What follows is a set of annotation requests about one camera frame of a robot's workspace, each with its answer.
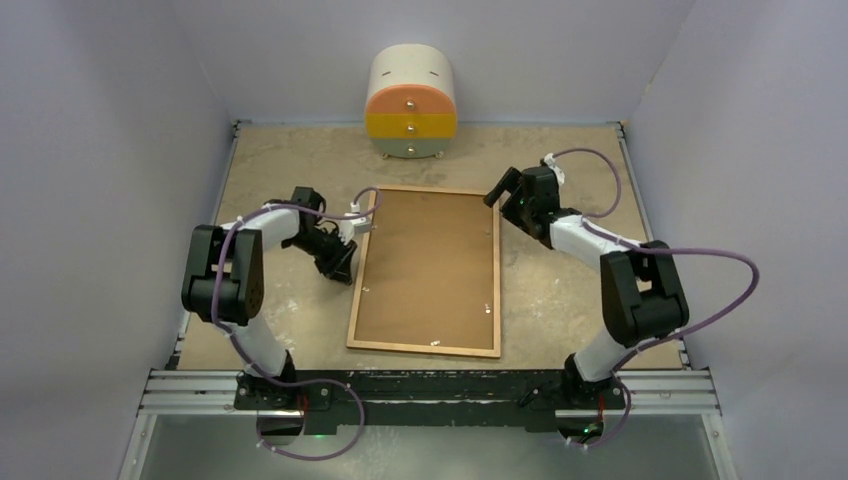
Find wooden picture frame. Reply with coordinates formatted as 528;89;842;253
345;184;503;360

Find purple cable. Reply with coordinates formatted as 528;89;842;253
543;146;762;452
210;185;384;464

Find aluminium rail frame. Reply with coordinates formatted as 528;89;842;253
120;122;734;479

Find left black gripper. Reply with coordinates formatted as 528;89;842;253
285;227;357;284

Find round drawer cabinet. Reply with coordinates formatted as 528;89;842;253
364;43;458;159

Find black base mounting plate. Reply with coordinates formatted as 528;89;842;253
233;369;626;436

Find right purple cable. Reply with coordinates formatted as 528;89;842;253
543;146;762;452

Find brown backing board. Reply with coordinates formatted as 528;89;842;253
354;190;498;352

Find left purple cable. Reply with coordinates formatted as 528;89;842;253
210;185;384;464

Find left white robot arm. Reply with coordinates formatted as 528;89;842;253
181;187;372;409

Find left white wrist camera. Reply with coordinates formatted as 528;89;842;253
335;202;372;244

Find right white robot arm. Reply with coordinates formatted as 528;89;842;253
484;166;690;407

